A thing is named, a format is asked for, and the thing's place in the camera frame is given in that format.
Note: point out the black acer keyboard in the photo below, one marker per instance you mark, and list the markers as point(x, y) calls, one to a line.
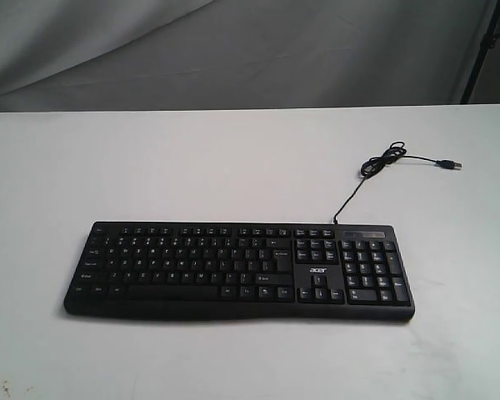
point(225, 270)

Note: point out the grey backdrop cloth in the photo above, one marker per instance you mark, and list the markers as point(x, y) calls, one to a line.
point(190, 55)

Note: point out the black tripod stand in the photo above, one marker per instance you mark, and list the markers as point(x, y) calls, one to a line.
point(483, 84)

